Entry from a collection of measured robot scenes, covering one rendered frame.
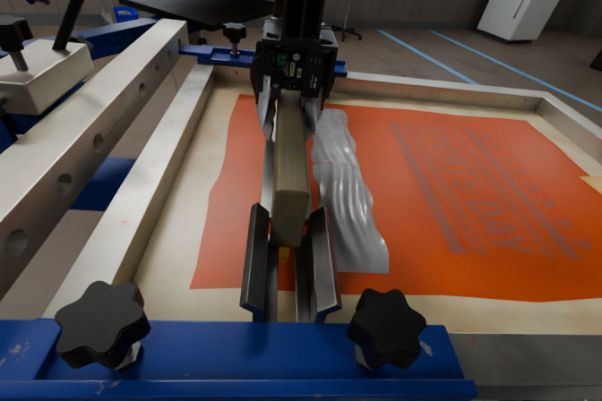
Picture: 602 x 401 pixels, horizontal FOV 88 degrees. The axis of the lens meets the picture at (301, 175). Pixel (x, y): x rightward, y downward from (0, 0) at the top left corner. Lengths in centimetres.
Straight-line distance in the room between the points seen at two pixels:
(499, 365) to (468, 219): 20
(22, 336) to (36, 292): 136
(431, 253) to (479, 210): 12
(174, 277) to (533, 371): 31
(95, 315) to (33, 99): 27
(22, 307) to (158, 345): 139
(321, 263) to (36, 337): 19
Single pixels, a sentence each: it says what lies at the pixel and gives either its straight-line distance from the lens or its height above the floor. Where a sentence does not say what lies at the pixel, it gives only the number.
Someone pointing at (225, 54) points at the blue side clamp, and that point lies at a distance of 69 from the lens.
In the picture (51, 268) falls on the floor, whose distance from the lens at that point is 169.
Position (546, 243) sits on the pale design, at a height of 95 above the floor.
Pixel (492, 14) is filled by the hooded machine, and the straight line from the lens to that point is 673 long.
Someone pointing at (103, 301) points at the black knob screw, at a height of 106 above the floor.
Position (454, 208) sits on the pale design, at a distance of 47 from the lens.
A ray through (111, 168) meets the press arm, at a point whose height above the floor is 92.
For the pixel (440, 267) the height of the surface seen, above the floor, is 95.
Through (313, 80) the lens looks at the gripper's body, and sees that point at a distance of 32.
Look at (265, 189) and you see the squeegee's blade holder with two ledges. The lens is 35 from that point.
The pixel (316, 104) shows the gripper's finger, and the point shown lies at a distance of 40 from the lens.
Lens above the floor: 123
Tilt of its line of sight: 40 degrees down
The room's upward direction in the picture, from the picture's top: 9 degrees clockwise
